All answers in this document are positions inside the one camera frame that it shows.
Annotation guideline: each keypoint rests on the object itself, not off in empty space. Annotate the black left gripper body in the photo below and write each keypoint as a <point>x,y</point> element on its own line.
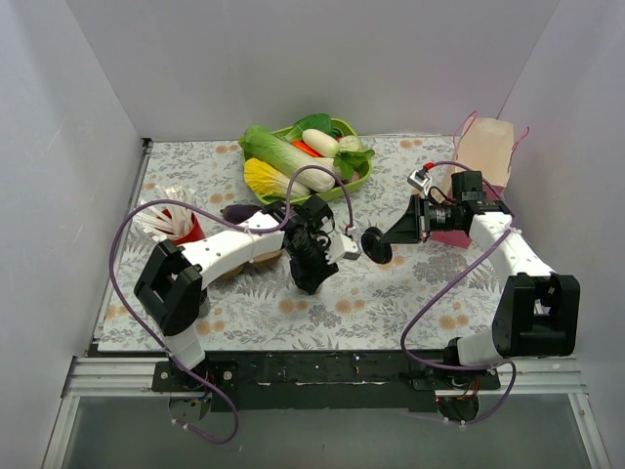
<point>303,259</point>

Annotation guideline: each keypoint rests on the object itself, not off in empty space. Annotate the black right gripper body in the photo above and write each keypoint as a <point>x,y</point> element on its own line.
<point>417,221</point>

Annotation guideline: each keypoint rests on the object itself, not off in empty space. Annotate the black coffee cup lid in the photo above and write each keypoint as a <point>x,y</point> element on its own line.
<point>378,252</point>

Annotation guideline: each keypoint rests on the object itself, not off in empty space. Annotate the brown cardboard cup carrier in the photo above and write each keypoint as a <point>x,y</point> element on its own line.
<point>263,261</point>

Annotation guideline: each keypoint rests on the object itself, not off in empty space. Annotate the pink paper gift bag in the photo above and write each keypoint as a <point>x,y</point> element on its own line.
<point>482,144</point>

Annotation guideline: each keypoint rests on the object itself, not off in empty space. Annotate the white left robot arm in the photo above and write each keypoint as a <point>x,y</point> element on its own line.
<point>174,283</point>

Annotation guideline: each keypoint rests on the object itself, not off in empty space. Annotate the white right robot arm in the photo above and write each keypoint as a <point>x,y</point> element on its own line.
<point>537,313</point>

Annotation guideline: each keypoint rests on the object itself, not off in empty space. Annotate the floral patterned table mat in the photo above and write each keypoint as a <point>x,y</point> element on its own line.
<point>364,306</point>

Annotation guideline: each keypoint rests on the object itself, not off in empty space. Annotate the yellow napa cabbage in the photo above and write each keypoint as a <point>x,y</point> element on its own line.
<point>264,180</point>

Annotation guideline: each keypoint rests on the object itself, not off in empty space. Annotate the purple eggplant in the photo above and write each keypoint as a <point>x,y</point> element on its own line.
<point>238,213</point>

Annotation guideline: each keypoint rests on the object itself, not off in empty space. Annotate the green napa cabbage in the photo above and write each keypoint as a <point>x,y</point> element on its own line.
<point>259,142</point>

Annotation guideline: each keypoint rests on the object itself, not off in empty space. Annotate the green vegetable basket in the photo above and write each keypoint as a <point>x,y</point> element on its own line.
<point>341,167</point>

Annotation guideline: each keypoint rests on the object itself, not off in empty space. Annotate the orange carrot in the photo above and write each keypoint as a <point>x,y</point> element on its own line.
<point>306,149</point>

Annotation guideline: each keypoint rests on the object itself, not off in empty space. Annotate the white radish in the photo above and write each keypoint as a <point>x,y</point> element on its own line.
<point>322,143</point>

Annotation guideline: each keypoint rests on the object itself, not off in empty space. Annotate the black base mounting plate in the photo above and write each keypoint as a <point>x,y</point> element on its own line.
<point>335,380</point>

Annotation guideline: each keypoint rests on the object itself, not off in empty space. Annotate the green leafy bok choy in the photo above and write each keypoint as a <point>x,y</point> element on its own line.
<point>317,121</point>

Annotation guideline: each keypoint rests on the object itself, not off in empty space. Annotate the red holder of straws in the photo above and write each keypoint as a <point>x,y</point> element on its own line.
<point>165,220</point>

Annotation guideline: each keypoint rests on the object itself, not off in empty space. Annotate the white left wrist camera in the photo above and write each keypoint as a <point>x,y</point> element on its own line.
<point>341,246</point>

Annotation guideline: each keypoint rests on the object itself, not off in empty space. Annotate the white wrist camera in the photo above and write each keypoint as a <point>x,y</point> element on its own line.
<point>341,246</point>
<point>420,179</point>

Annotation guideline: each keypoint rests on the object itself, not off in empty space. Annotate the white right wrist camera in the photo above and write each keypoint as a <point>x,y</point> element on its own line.
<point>420,179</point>

